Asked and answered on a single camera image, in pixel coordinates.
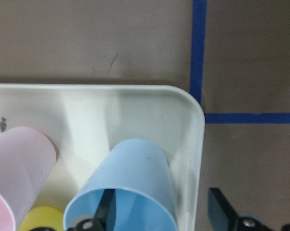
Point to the pink cup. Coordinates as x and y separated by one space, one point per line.
27 158

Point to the cream plastic tray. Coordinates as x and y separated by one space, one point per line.
85 122

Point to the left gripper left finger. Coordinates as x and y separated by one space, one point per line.
105 216

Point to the pale blue cup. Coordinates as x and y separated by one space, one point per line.
138 171

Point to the yellow cup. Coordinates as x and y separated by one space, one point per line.
43 216

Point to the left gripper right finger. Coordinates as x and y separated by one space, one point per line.
222 215

